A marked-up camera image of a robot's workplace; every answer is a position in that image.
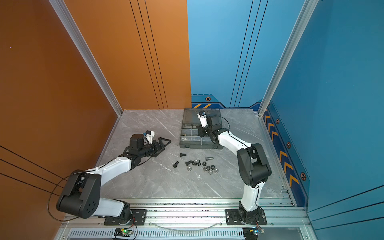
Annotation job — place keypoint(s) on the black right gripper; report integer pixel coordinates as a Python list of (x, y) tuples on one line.
[(201, 134)]

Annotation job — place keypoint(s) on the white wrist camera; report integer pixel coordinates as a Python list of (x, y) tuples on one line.
[(149, 135), (203, 118)]

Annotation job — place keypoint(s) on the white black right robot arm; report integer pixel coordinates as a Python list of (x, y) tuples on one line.
[(253, 164)]

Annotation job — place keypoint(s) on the left aluminium frame post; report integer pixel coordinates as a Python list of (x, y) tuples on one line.
[(75, 34)]

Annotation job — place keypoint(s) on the aluminium front rail frame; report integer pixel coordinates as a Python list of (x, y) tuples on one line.
[(202, 214)]

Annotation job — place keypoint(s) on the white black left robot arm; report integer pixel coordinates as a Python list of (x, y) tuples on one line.
[(81, 196)]

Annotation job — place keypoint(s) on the aluminium corner frame post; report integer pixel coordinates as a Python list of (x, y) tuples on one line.
[(301, 23)]

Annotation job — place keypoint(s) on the small right circuit board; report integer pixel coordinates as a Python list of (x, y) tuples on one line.
[(252, 233)]

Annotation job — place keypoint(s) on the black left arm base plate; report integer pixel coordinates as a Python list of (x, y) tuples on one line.
[(127, 218)]

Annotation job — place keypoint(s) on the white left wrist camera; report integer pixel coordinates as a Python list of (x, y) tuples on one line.
[(149, 135)]

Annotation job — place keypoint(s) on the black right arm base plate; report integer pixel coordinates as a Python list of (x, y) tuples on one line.
[(241, 217)]

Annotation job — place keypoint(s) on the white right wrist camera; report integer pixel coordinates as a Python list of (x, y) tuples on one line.
[(203, 118)]

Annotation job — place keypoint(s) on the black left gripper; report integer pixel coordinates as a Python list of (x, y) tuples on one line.
[(161, 145)]

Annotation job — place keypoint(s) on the green circuit board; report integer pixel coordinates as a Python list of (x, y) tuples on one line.
[(123, 233)]

